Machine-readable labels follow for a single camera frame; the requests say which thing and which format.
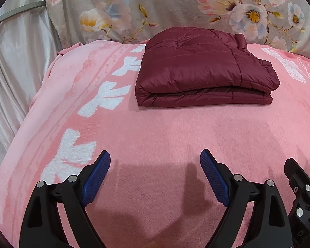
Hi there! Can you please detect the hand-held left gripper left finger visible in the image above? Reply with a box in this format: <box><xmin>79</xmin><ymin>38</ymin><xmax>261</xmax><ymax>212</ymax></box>
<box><xmin>19</xmin><ymin>150</ymin><xmax>111</xmax><ymax>248</ymax></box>

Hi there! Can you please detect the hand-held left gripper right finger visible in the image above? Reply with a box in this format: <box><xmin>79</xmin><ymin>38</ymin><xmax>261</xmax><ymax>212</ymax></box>
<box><xmin>200</xmin><ymin>148</ymin><xmax>291</xmax><ymax>248</ymax></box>

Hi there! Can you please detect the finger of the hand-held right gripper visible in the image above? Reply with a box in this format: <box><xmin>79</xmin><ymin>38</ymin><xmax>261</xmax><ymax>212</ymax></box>
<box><xmin>284</xmin><ymin>157</ymin><xmax>310</xmax><ymax>213</ymax></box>

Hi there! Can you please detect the maroon quilted puffer jacket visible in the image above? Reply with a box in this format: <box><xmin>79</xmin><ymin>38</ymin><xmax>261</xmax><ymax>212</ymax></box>
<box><xmin>134</xmin><ymin>26</ymin><xmax>281</xmax><ymax>107</ymax></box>

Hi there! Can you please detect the pink fleece blanket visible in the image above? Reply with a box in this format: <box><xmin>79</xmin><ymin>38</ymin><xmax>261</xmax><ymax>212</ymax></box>
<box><xmin>0</xmin><ymin>39</ymin><xmax>310</xmax><ymax>248</ymax></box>

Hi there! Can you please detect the white satin cloth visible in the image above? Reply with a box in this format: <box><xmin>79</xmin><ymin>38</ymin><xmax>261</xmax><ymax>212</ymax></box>
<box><xmin>0</xmin><ymin>0</ymin><xmax>63</xmax><ymax>194</ymax></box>

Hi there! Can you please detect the grey floral bed sheet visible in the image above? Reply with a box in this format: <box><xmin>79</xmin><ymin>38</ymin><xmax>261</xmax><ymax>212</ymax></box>
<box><xmin>45</xmin><ymin>0</ymin><xmax>310</xmax><ymax>65</ymax></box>

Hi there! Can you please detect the grey curved strip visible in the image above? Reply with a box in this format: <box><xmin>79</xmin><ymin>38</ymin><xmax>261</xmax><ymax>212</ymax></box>
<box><xmin>0</xmin><ymin>1</ymin><xmax>46</xmax><ymax>29</ymax></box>

